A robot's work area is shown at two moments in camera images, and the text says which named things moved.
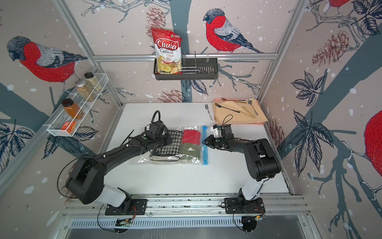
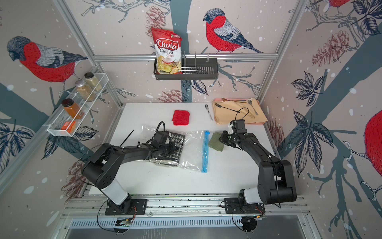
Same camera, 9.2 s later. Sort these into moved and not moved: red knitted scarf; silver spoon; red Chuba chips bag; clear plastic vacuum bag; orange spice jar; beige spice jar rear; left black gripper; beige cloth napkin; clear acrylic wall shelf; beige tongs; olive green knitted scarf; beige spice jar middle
Moved: olive green knitted scarf; left black gripper; red knitted scarf; clear plastic vacuum bag
Not moved: silver spoon; orange spice jar; beige spice jar middle; beige cloth napkin; red Chuba chips bag; clear acrylic wall shelf; beige spice jar rear; beige tongs
